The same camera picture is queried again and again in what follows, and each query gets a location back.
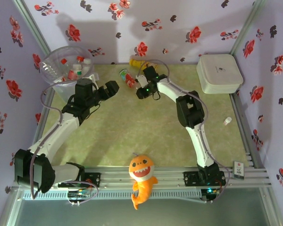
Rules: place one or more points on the red green label bottle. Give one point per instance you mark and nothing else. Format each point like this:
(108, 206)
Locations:
(128, 81)

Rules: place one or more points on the yellow plastic bottle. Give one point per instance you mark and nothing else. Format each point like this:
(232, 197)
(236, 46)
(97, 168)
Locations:
(135, 63)

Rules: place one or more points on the clear plastic bin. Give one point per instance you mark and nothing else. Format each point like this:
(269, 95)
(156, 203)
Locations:
(49, 70)

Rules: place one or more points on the clear bottle white red label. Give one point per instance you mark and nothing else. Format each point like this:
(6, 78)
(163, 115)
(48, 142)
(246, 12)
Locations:
(227, 121)

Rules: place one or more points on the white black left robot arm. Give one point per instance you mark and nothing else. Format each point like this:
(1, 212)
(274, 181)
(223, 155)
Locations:
(52, 134)

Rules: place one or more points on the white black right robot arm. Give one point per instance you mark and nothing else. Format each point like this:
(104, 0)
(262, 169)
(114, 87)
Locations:
(202, 146)

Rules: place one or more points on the white lidded box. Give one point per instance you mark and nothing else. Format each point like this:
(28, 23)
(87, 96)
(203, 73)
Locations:
(219, 73)

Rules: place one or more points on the orange shark plush toy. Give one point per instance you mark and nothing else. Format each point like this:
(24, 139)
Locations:
(141, 167)

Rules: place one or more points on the small circuit board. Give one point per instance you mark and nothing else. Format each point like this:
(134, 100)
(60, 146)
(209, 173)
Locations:
(81, 193)
(212, 191)

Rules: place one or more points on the small printed card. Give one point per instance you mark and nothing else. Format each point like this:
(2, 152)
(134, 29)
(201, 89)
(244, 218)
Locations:
(238, 170)

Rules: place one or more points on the aluminium side rail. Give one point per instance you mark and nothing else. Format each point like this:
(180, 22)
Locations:
(252, 155)
(43, 113)

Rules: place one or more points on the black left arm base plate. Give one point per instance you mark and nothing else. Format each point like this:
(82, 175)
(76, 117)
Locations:
(92, 179)

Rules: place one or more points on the aluminium frame rail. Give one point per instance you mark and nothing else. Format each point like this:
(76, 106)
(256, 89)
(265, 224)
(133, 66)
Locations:
(169, 175)

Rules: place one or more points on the aluminium corner post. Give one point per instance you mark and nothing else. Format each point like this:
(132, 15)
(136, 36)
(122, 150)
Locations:
(247, 21)
(30, 21)

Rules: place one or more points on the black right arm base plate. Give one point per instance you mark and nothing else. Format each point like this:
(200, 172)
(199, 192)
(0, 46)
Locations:
(191, 179)

